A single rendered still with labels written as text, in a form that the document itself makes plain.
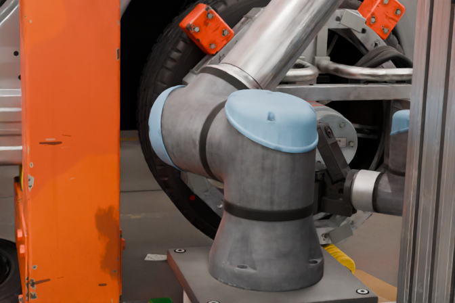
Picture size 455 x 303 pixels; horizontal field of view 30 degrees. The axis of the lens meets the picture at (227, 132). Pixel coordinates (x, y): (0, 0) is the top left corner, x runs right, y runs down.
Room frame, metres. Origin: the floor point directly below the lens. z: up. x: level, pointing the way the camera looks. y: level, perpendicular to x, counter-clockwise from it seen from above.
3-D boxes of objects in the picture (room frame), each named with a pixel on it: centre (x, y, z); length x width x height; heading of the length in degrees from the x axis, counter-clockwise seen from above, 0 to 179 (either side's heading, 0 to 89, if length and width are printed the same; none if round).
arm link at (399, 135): (1.47, -0.34, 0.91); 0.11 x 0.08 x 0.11; 41
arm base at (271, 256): (1.06, -0.06, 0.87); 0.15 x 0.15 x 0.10
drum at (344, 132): (1.83, -0.18, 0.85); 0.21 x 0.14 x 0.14; 16
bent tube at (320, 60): (1.81, -0.29, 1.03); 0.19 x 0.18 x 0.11; 16
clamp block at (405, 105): (1.75, -0.39, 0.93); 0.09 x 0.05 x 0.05; 16
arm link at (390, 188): (1.48, -0.33, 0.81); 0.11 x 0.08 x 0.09; 61
